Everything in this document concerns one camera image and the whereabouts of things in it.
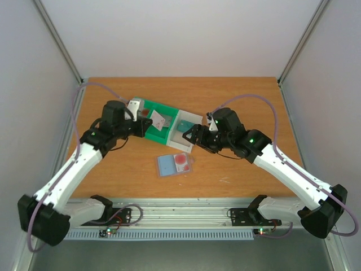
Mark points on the grey slotted cable duct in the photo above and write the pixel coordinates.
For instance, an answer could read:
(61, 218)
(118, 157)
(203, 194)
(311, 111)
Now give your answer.
(133, 235)

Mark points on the right aluminium corner post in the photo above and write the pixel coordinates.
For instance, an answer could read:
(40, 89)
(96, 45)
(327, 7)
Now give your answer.
(305, 36)

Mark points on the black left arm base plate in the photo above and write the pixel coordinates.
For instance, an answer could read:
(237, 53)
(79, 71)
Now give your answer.
(124, 216)

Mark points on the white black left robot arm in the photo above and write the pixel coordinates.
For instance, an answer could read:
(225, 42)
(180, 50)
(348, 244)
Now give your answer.
(45, 215)

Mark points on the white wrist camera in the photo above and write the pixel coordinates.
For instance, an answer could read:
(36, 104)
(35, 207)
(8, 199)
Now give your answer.
(211, 122)
(133, 107)

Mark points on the left aluminium corner post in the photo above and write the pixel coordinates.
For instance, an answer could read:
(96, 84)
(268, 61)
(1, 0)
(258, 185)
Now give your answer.
(40, 7)

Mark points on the white red circles card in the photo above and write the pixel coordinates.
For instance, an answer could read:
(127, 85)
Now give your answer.
(181, 162)

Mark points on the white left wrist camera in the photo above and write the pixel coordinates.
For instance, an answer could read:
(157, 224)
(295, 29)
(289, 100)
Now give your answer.
(133, 107)

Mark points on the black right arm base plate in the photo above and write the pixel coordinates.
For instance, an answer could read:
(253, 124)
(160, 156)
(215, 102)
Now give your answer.
(245, 217)

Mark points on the aluminium corner post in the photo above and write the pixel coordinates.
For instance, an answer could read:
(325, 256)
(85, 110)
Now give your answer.
(40, 7)
(305, 36)

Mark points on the aluminium front rail frame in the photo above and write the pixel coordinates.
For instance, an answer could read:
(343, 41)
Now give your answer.
(164, 213)

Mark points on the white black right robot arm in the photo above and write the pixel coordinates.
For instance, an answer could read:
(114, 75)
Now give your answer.
(318, 205)

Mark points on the silver grey card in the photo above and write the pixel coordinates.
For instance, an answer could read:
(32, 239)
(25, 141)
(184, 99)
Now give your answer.
(167, 120)

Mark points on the white storage bin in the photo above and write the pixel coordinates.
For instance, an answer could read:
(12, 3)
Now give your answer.
(175, 138)

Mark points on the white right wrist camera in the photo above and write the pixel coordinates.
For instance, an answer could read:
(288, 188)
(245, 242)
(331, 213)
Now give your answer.
(211, 122)

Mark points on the red patterned card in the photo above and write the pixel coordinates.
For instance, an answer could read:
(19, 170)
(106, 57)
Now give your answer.
(145, 112)

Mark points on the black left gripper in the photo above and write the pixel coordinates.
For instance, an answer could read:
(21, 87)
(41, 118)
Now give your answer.
(144, 126)

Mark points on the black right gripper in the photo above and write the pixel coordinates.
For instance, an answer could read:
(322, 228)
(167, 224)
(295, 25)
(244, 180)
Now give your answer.
(201, 138)

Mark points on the teal credit card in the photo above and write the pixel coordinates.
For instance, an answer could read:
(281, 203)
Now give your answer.
(184, 125)

